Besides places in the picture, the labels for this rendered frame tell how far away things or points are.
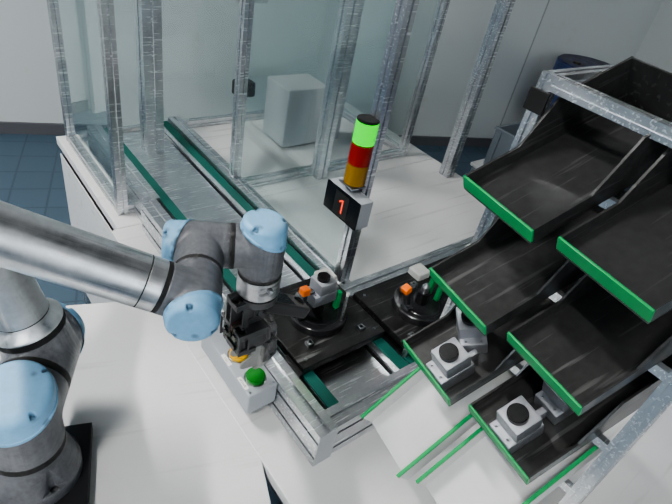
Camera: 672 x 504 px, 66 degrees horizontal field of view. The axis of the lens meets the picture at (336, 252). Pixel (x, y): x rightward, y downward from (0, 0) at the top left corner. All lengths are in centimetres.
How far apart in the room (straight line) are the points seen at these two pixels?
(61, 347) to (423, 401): 65
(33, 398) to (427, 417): 65
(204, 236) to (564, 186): 51
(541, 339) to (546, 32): 431
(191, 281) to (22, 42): 333
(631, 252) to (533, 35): 426
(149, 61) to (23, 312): 105
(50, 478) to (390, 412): 60
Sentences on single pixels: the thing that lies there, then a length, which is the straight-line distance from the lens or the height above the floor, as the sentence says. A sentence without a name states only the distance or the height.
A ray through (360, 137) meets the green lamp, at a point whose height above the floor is 138.
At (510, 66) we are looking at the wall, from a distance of 487.
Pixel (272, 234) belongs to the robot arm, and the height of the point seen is 136.
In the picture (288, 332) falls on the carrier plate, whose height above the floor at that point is 97.
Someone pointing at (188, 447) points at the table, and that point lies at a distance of 114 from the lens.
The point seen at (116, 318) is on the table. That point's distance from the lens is 138.
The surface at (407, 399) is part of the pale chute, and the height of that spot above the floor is 105.
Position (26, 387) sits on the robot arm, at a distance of 95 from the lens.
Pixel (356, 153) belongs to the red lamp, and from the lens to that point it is 114.
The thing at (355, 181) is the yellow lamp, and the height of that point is 128.
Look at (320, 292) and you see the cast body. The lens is 116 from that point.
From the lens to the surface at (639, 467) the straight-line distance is 146.
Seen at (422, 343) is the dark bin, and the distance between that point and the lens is 92.
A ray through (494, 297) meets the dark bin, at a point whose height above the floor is 137.
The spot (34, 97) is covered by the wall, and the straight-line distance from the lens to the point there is 409.
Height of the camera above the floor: 183
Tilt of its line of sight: 36 degrees down
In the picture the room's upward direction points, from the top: 13 degrees clockwise
